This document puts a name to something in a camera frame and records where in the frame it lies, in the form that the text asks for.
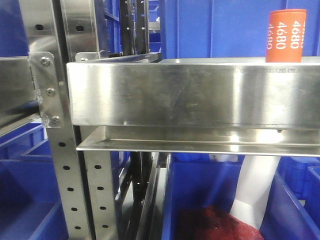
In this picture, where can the orange cylindrical capacitor 4680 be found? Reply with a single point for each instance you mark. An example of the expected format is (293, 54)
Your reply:
(285, 37)

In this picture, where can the stainless steel shelf tray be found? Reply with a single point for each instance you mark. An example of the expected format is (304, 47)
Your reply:
(240, 105)

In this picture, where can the blue bin behind capacitor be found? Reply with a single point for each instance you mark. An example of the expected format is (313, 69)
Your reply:
(228, 28)

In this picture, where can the perforated steel shelf upright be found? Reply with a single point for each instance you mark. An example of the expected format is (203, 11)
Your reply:
(75, 30)

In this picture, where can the blue bin with red mesh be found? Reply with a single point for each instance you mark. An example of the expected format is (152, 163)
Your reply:
(196, 185)

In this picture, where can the red mesh bag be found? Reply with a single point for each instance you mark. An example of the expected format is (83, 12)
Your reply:
(212, 223)

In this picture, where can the blue bin lower left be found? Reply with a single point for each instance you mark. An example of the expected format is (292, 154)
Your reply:
(30, 204)

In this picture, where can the blue bin lower right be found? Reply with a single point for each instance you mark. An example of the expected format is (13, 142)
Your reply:
(285, 216)

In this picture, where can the steel corner bracket plate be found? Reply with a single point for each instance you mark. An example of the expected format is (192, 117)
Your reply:
(43, 69)

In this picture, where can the left steel shelf rail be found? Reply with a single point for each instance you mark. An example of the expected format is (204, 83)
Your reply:
(18, 102)

